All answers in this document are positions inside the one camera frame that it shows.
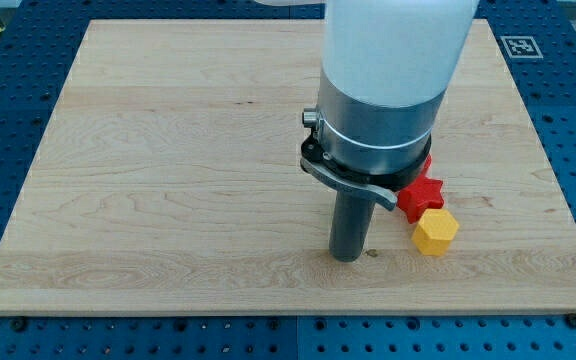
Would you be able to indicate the black and white fiducial tag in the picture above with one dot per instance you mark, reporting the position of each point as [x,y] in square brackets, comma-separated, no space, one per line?
[521,47]

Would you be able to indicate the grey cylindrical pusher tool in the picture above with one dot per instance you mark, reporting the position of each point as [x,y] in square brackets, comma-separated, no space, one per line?
[350,223]

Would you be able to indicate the black clamp with silver lever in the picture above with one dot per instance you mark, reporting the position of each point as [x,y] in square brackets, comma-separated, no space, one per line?
[377,188]

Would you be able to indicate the red star block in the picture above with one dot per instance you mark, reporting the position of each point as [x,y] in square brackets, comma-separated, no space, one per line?
[423,193]

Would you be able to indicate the yellow hexagon block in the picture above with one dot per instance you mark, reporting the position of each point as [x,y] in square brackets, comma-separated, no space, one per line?
[435,231]

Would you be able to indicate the light wooden board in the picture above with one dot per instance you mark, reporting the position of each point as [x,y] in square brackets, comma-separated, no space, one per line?
[167,183]

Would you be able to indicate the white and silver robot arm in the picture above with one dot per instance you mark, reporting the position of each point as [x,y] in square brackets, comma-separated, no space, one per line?
[385,67]

